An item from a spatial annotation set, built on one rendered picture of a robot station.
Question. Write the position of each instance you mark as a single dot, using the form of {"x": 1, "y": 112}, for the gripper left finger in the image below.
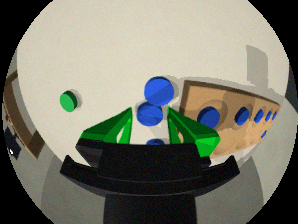
{"x": 108, "y": 130}

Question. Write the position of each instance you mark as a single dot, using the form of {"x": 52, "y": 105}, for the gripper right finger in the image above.
{"x": 192, "y": 131}

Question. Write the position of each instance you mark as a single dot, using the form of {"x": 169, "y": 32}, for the tan tray with round pockets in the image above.
{"x": 228, "y": 101}

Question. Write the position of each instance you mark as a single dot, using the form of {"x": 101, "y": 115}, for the green disc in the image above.
{"x": 68, "y": 101}

